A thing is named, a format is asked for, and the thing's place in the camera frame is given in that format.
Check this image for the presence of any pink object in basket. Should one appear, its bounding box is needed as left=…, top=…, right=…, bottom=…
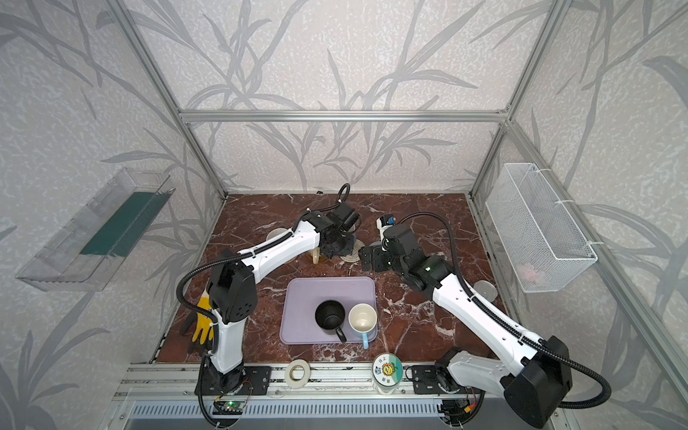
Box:
left=518, top=263, right=540, bottom=283

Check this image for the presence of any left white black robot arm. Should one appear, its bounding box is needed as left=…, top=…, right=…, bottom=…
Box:
left=176, top=202, right=360, bottom=376

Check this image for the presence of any white mug blue handle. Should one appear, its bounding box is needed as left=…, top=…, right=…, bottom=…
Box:
left=348, top=303, right=377, bottom=349

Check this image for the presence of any clear plastic wall bin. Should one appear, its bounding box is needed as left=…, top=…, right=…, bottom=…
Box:
left=16, top=168, right=176, bottom=292

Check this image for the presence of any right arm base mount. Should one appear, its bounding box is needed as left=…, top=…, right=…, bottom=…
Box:
left=406, top=365, right=485, bottom=397

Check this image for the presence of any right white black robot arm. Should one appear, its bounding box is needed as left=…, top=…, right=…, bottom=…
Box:
left=360, top=215, right=612, bottom=428

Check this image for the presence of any round lidded container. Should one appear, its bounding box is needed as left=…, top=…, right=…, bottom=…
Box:
left=372, top=353, right=404, bottom=394

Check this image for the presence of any white wire mesh basket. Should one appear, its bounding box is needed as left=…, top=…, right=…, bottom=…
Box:
left=487, top=163, right=598, bottom=293

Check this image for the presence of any lavender plastic tray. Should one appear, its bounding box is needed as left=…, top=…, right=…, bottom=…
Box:
left=279, top=277, right=376, bottom=346

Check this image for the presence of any aluminium front rail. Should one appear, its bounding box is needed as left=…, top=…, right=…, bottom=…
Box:
left=109, top=361, right=565, bottom=401

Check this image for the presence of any black mug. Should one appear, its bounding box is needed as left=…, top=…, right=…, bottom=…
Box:
left=315, top=300, right=347, bottom=344

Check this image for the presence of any white tape roll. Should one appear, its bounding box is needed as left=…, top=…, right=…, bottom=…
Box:
left=284, top=359, right=312, bottom=389

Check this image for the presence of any yellow work glove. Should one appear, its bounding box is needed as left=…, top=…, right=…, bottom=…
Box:
left=179, top=314, right=214, bottom=355

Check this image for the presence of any small clear cup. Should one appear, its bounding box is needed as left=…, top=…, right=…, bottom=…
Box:
left=473, top=280, right=499, bottom=303

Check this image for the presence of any beige spiral woven coaster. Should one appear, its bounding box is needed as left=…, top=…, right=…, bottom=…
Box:
left=340, top=239, right=365, bottom=263

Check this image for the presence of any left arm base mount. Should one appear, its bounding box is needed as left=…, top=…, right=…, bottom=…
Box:
left=195, top=364, right=272, bottom=397

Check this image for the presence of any beige mug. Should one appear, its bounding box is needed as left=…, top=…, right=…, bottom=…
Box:
left=307, top=247, right=323, bottom=264

